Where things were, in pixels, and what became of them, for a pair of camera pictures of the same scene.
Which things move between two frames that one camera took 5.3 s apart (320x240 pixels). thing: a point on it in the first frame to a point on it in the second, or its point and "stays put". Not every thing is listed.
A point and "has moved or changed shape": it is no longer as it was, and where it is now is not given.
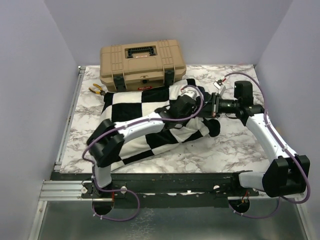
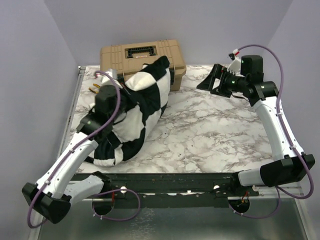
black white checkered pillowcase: (122, 105) has moved or changed shape
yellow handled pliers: (101, 92) stays put
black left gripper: (192, 112) to (121, 92)
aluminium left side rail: (69, 118) stays put
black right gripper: (212, 108) to (208, 83)
